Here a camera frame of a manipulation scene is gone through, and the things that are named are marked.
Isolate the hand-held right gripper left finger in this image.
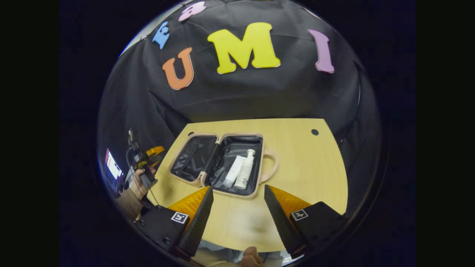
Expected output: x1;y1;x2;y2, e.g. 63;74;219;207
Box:
134;185;214;261

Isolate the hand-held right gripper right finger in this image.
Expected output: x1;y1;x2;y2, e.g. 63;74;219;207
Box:
263;184;350;260

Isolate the pink suitcase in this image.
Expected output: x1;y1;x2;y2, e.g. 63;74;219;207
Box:
169;132;278;199

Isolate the white pump bottle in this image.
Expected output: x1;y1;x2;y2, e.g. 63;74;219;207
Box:
234;149;256;190

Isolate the lit monitor screen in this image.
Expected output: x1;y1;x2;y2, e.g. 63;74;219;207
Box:
105;148;124;181

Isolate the person's clothing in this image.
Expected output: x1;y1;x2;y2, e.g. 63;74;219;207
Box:
191;239;295;267

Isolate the black backdrop cloth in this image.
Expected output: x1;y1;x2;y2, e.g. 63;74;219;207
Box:
97;0;383;208

